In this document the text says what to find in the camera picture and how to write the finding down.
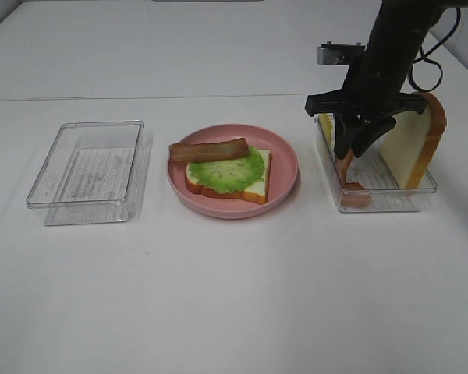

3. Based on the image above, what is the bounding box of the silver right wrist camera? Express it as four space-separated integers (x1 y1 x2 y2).
317 41 366 65

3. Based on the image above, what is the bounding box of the yellow cheese slice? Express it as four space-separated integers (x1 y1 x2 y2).
317 113 335 148

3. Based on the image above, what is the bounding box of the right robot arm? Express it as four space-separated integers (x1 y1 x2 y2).
305 1 450 159

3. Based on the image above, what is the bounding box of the green lettuce leaf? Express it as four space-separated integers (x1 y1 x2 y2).
186 146 271 194

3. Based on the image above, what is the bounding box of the clear right plastic tray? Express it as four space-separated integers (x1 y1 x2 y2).
314 115 438 213

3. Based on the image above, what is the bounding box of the bread slice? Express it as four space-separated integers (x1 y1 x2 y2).
185 155 272 204
380 93 447 189

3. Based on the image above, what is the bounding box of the clear left plastic tray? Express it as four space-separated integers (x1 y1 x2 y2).
26 120 153 226

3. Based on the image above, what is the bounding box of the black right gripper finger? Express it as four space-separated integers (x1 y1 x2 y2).
351 117 396 158
333 112 362 158

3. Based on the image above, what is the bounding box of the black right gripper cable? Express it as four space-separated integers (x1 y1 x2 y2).
407 7 462 93

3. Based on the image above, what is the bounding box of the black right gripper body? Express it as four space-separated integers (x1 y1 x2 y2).
305 54 427 120

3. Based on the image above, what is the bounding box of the clear plastic tray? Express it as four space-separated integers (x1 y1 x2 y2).
26 120 153 226
314 115 438 213

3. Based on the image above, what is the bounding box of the bacon strip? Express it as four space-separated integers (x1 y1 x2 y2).
335 150 371 208
168 138 250 162

